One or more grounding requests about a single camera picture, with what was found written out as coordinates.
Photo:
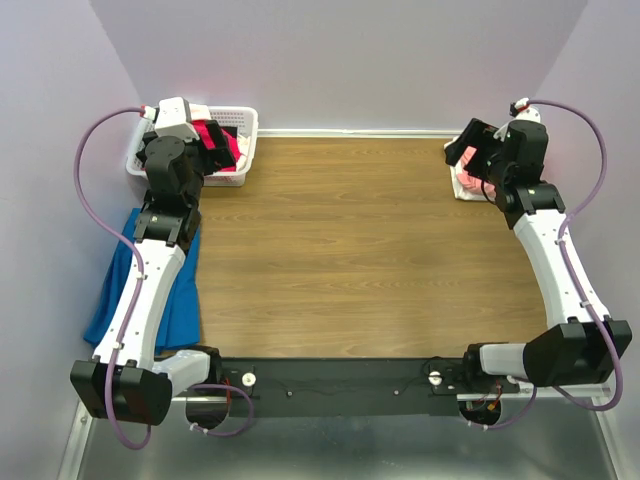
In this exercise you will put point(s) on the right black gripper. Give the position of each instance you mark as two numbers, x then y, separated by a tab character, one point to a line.
476	134

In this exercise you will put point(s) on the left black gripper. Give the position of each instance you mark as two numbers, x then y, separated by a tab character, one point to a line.
220	157

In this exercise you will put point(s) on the red t shirt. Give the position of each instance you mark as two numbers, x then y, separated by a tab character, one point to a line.
220	142

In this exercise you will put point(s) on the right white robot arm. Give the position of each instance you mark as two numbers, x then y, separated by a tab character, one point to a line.
582	340

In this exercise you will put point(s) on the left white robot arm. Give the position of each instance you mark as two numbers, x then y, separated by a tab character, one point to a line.
123	381

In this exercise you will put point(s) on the white plastic laundry basket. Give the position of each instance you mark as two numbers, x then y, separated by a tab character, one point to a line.
241	127

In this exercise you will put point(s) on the pink folded t shirt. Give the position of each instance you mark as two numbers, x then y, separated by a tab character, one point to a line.
476	175

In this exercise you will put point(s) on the white folded t shirt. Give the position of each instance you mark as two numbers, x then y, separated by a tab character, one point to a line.
466	187

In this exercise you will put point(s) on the blue pleated cloth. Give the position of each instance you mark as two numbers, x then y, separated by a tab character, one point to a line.
180	323

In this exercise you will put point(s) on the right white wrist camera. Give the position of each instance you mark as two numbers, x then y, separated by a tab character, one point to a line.
523	110

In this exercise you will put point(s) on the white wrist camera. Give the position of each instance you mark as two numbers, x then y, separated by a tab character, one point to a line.
174	119
523	110

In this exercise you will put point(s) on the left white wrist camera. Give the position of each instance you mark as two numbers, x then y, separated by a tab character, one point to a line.
174	119

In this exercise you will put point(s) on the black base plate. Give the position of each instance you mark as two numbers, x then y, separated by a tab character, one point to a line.
341	387

